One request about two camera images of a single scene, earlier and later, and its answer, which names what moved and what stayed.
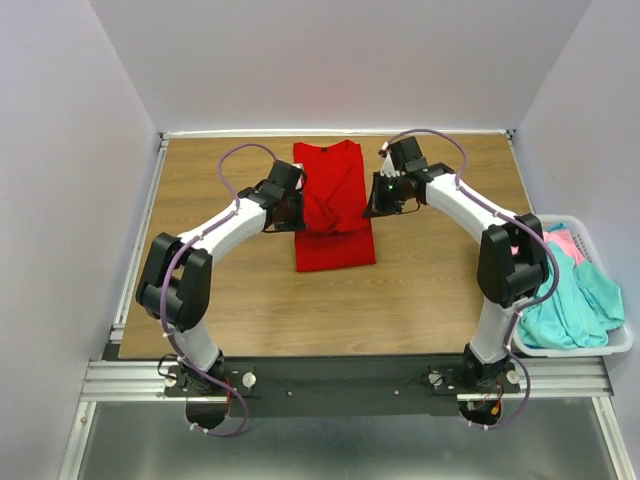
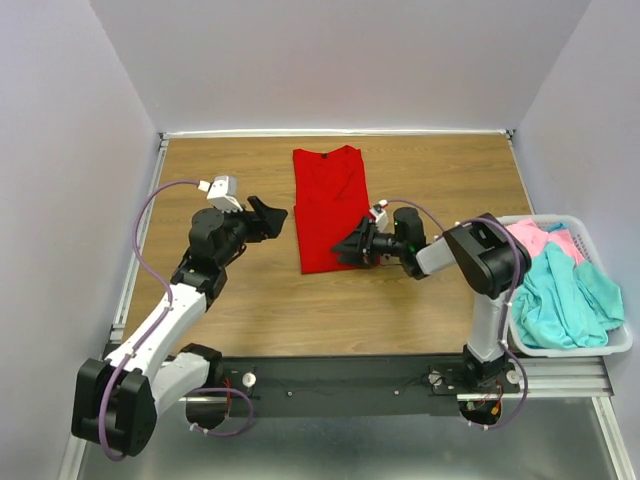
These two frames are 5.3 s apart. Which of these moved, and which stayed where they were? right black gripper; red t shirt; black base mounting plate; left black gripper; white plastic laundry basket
Moved: right black gripper; left black gripper
Stayed: black base mounting plate; red t shirt; white plastic laundry basket
